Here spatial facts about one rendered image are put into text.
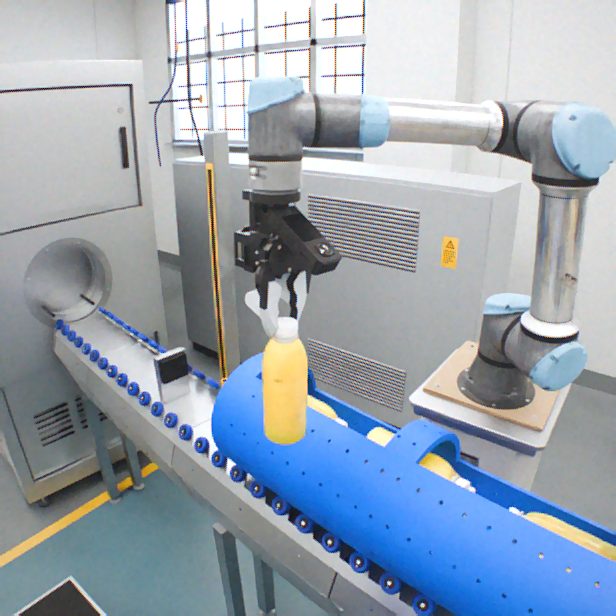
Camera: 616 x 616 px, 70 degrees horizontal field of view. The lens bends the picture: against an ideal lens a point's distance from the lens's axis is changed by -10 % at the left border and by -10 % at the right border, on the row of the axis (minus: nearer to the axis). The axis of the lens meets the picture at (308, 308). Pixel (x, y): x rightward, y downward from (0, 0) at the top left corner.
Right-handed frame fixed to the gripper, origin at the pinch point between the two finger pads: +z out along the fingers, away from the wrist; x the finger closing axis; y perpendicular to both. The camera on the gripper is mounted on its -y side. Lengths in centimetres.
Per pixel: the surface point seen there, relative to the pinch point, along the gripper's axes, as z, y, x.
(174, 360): 39, 66, -17
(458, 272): 38, 44, -152
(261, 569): 114, 37, -23
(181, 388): 51, 67, -19
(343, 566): 53, -10, -6
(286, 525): 53, 6, -6
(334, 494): 31.4, -8.4, -3.6
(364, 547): 38.7, -16.4, -3.0
